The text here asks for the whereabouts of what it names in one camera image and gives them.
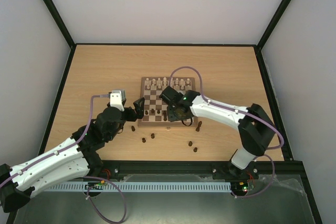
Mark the grey slotted cable duct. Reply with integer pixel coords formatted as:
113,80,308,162
46,182,232,193

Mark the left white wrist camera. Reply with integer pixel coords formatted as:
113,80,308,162
109,89,126,111

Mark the white chess piece row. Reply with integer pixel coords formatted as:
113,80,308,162
141,77,195,91

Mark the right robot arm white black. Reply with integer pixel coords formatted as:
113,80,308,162
159,87,283,178

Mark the wooden chess board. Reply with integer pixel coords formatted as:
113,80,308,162
138,85,198,128

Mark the black aluminium frame rail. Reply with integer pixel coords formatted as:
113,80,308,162
86,161,306,181

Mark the tall dark piece by board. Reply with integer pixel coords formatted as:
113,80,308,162
195,121,202,132

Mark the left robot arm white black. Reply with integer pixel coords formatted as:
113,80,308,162
1,94,145,213

